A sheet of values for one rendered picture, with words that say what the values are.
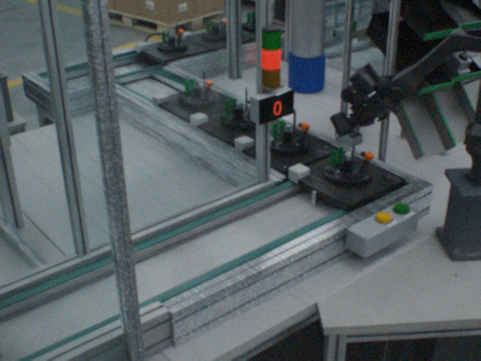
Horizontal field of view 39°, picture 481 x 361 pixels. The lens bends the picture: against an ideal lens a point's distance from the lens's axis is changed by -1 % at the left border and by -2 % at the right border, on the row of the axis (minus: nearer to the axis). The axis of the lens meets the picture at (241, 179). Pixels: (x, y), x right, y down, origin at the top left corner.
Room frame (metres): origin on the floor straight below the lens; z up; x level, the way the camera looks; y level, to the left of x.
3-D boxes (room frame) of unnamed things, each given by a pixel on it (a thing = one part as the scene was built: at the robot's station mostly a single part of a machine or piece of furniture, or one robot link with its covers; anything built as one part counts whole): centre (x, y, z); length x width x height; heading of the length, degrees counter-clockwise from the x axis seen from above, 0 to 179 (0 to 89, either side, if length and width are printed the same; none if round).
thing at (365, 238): (1.50, -0.37, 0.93); 0.21 x 0.07 x 0.06; 128
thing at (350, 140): (1.73, -0.30, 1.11); 0.08 x 0.04 x 0.07; 39
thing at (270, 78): (1.69, -0.08, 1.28); 0.05 x 0.05 x 0.05
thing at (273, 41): (1.69, -0.08, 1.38); 0.05 x 0.05 x 0.05
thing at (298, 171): (1.74, -0.17, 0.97); 0.05 x 0.05 x 0.04; 38
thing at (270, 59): (1.69, -0.08, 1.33); 0.05 x 0.05 x 0.05
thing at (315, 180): (1.72, -0.30, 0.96); 0.24 x 0.24 x 0.02; 38
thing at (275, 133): (1.92, -0.15, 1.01); 0.24 x 0.24 x 0.13; 38
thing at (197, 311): (1.43, -0.18, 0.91); 0.89 x 0.06 x 0.11; 128
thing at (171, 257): (1.55, -0.05, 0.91); 0.84 x 0.28 x 0.10; 128
